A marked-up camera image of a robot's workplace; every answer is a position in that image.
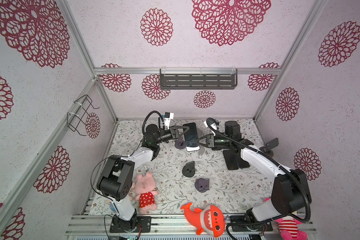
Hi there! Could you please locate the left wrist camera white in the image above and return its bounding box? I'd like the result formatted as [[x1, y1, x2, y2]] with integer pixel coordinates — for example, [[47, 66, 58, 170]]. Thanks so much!
[[163, 112, 174, 129]]

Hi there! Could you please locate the grey round phone stand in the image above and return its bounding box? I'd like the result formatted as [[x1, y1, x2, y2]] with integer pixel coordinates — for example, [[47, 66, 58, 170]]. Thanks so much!
[[175, 140, 186, 150]]

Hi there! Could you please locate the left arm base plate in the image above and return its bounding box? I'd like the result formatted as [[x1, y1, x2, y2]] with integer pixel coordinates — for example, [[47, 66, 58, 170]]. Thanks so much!
[[109, 216, 152, 234]]

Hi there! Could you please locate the black corrugated cable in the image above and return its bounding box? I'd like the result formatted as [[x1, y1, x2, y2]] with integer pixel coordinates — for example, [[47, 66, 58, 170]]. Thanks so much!
[[141, 110, 166, 136], [205, 117, 312, 240]]

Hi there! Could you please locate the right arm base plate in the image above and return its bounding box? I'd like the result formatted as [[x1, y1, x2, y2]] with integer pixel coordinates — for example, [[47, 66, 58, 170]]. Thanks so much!
[[229, 215, 273, 232]]

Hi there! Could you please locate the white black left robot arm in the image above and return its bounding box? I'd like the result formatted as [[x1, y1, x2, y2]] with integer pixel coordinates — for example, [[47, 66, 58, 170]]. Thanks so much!
[[96, 124, 190, 222]]

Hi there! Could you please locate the white folding phone stand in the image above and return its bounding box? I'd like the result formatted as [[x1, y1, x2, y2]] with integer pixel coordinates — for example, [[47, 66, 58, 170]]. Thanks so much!
[[197, 127, 205, 138]]

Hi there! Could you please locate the black wire wall rack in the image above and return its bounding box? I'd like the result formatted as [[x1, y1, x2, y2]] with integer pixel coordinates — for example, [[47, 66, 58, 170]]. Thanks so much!
[[66, 95, 100, 137]]

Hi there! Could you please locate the black folding phone stand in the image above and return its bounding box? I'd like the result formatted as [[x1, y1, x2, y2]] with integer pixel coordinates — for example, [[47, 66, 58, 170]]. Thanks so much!
[[186, 146, 208, 158]]

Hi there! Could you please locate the black slab phone stand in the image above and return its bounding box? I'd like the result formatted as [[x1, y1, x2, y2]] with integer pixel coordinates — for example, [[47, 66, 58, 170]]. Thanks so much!
[[182, 161, 196, 178]]

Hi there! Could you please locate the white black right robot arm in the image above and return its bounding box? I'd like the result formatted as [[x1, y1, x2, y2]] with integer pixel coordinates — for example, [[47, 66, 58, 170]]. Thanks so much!
[[198, 118, 312, 226]]

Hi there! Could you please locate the left black corrugated cable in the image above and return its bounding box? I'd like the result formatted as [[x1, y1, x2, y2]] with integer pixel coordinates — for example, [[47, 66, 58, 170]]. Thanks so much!
[[141, 110, 166, 136]]

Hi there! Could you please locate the grey wall shelf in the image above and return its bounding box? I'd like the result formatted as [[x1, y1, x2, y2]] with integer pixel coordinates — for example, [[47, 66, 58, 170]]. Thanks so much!
[[159, 69, 238, 90]]

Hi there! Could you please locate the black phone reddish screen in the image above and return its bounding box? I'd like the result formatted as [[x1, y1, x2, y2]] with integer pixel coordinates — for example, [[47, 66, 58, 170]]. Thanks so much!
[[236, 155, 250, 169]]

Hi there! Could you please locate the black phone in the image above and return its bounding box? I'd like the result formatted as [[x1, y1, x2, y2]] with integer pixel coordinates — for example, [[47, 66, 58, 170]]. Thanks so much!
[[183, 123, 199, 147]]

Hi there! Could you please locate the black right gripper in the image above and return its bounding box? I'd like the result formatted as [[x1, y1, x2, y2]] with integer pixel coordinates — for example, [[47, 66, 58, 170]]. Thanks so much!
[[194, 135, 231, 150]]

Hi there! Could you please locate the dark round phone stand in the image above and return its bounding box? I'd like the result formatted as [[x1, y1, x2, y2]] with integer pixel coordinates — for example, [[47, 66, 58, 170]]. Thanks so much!
[[195, 178, 210, 193]]

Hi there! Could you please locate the red shark plush toy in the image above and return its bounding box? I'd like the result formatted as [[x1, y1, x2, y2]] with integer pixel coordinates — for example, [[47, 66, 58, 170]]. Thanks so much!
[[181, 203, 226, 238]]

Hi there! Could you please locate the right black corrugated cable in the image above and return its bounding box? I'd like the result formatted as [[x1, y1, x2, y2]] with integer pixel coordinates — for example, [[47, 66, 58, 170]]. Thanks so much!
[[205, 117, 312, 240]]

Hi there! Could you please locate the white pink glasses plush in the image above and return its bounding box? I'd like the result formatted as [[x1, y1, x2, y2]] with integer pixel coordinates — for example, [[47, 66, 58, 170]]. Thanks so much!
[[275, 216, 308, 240]]

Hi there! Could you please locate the pink pig plush toy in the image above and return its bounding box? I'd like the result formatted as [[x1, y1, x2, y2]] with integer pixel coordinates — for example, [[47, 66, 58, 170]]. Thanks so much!
[[135, 172, 159, 215]]

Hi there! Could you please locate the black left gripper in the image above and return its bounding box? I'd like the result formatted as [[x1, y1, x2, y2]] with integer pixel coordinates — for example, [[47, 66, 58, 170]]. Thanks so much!
[[155, 125, 190, 145]]

